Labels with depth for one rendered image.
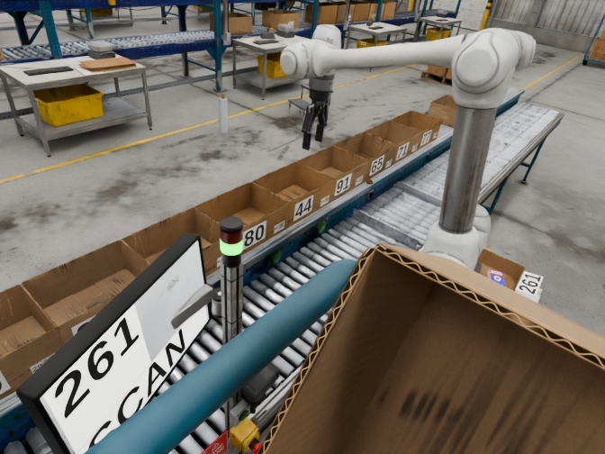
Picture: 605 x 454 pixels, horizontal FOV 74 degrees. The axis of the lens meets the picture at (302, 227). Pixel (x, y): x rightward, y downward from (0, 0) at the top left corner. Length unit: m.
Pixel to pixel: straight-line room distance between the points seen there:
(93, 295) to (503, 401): 1.74
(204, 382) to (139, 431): 0.04
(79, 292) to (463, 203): 1.53
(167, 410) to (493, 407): 0.21
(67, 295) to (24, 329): 0.19
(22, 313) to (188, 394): 1.66
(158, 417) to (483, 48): 1.00
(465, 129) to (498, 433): 0.94
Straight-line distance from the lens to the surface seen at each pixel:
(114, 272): 1.97
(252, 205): 2.34
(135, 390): 1.02
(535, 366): 0.32
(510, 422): 0.33
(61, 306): 1.89
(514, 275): 2.53
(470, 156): 1.20
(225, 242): 0.88
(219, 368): 0.25
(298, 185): 2.58
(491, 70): 1.09
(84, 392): 0.88
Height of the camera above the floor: 2.17
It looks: 35 degrees down
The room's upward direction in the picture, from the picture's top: 7 degrees clockwise
